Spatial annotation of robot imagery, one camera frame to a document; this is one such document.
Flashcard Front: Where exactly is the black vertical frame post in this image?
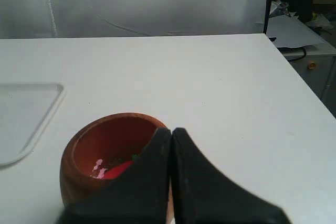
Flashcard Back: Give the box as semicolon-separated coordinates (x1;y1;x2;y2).
263;0;271;34

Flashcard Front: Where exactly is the white paper sheet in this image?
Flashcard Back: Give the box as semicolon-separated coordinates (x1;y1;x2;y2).
266;15;326;48

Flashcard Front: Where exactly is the brown wooden bowl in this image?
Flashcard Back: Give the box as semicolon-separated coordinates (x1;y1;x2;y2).
60;113;167;208

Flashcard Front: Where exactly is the black cable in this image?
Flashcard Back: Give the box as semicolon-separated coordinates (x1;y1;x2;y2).
277;46;307;59

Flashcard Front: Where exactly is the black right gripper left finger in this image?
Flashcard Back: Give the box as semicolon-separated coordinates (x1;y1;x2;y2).
58;128;171;223

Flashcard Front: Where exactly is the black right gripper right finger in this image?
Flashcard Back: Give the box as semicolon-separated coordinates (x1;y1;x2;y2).
171;128;289;223

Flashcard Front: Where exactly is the pink meat piece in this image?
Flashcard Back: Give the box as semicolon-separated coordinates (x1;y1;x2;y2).
91;159;108;179

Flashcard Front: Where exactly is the white plastic tray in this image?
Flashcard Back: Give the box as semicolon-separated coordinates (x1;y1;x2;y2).
1;83;66;167

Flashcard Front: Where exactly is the yellow round knob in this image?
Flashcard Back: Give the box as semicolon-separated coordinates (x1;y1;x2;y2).
307;61;317;70

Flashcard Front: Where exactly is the red object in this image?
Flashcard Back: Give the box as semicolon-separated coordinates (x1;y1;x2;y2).
103;161;133;179

